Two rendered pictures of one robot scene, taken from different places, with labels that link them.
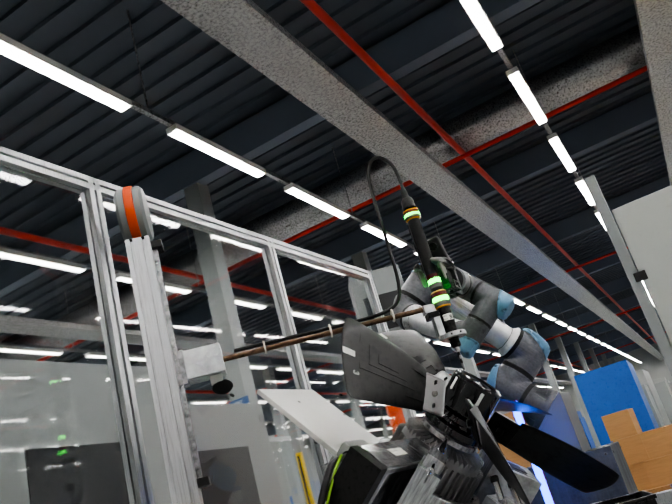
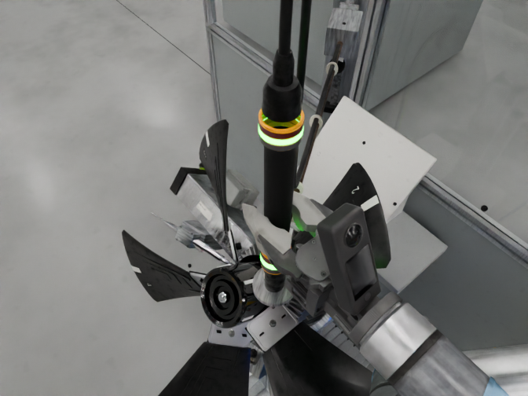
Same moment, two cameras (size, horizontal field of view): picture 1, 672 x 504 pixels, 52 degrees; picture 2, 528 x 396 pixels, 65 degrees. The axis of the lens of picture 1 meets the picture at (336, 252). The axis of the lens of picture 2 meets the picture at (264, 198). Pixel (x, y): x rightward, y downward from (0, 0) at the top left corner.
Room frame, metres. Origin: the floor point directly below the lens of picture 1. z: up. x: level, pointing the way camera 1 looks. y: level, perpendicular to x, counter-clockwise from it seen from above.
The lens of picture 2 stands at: (1.87, -0.50, 1.99)
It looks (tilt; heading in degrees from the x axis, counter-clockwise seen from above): 52 degrees down; 116
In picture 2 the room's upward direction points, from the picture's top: straight up
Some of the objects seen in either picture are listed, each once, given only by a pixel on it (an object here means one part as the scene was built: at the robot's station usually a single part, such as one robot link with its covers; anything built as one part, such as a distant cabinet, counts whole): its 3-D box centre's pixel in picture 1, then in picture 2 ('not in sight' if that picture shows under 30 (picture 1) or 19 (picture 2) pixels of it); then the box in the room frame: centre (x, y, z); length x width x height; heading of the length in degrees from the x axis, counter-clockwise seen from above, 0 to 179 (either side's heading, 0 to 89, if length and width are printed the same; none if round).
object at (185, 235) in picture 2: (435, 460); (188, 236); (1.45, -0.07, 1.08); 0.07 x 0.04 x 0.06; 166
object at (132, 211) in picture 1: (134, 216); not in sight; (1.63, 0.48, 1.88); 0.17 x 0.15 x 0.16; 155
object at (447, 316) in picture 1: (428, 265); (276, 214); (1.76, -0.23, 1.56); 0.04 x 0.04 x 0.46
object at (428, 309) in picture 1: (444, 321); (276, 266); (1.75, -0.22, 1.41); 0.09 x 0.07 x 0.10; 100
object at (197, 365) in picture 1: (202, 364); (343, 31); (1.64, 0.39, 1.45); 0.10 x 0.07 x 0.08; 100
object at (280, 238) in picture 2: (441, 268); (263, 238); (1.75, -0.25, 1.54); 0.09 x 0.03 x 0.06; 165
